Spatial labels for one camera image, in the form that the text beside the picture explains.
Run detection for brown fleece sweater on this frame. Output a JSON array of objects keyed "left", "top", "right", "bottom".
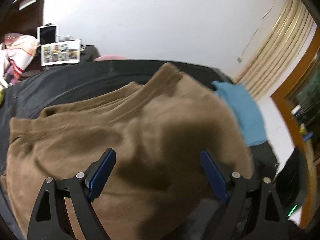
[{"left": 2, "top": 63, "right": 254, "bottom": 239}]

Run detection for light blue cloth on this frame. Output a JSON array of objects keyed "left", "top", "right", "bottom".
[{"left": 212, "top": 81, "right": 267, "bottom": 146}]

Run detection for black storage bag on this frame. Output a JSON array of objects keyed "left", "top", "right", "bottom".
[{"left": 0, "top": 59, "right": 304, "bottom": 240}]

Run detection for beige curtain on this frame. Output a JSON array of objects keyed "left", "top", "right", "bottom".
[{"left": 234, "top": 0, "right": 314, "bottom": 100}]

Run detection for pink patterned pillow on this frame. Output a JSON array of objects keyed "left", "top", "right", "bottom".
[{"left": 1, "top": 33, "right": 40, "bottom": 88}]

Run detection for white tablet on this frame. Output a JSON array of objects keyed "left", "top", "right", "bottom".
[{"left": 37, "top": 24, "right": 59, "bottom": 45}]

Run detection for dark wooden headboard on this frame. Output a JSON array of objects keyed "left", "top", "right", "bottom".
[{"left": 1, "top": 0, "right": 44, "bottom": 42}]

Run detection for wooden window frame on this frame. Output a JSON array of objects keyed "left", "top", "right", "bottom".
[{"left": 271, "top": 27, "right": 319, "bottom": 229}]

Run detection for white hanging cable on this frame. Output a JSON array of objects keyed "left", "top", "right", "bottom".
[{"left": 236, "top": 0, "right": 282, "bottom": 63}]

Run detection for photo collage frame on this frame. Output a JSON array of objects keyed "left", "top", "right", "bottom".
[{"left": 41, "top": 40, "right": 81, "bottom": 67}]

